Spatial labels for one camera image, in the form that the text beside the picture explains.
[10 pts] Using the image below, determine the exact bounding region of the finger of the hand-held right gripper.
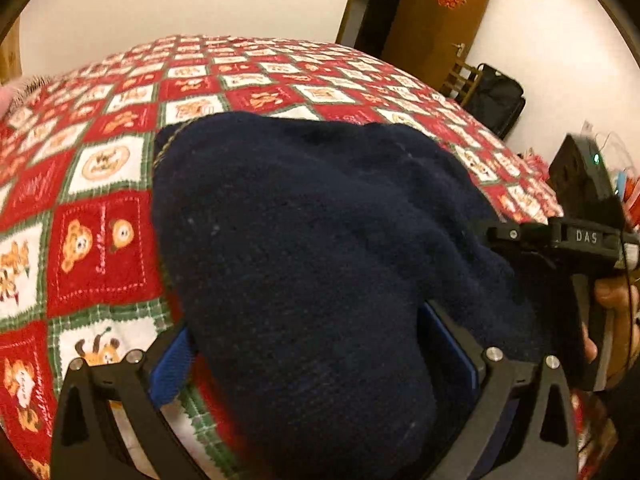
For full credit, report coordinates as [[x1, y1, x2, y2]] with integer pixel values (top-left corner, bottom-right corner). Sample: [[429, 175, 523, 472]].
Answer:
[[486, 219, 552, 255]]

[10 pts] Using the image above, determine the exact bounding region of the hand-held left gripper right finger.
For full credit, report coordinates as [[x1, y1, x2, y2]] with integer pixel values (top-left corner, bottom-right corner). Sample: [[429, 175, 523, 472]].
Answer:
[[419, 300, 578, 480]]

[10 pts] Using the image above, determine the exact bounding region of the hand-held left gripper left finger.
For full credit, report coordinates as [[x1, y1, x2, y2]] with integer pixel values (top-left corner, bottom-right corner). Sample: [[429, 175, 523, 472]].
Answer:
[[50, 327, 201, 480]]

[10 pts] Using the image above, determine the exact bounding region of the navy striped knit sweater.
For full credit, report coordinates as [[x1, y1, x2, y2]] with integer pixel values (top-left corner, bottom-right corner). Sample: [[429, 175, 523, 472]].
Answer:
[[150, 112, 586, 480]]

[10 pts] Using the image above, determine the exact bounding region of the person's right hand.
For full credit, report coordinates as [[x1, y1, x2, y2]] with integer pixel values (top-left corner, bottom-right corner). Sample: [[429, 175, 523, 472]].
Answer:
[[582, 270, 640, 377]]

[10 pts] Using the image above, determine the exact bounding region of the black bag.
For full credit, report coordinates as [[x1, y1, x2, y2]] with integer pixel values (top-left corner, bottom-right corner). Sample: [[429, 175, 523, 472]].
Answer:
[[462, 62, 526, 141]]

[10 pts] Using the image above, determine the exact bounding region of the red printed bedsheet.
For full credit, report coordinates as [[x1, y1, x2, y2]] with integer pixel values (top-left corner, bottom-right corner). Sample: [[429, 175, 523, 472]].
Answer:
[[0, 35, 621, 480]]

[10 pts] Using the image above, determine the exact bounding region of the wooden slatted rack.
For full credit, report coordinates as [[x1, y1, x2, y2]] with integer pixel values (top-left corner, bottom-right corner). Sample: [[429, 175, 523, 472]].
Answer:
[[440, 57, 483, 106]]

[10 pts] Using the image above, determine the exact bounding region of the brown wooden door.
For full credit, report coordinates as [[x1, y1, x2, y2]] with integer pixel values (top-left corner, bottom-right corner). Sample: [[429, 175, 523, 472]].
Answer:
[[382, 0, 498, 96]]

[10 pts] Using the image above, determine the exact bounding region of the grey striped pillow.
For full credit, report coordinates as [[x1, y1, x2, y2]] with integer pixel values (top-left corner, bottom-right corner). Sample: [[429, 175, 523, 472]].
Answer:
[[7, 74, 56, 111]]

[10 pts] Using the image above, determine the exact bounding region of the thin black cable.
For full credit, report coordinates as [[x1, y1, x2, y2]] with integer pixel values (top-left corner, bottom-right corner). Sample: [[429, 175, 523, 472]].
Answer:
[[619, 230, 637, 378]]

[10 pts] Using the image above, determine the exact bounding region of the dark wooden door frame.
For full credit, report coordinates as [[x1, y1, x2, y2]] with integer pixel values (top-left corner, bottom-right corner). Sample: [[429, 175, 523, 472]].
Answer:
[[335, 0, 416, 61]]

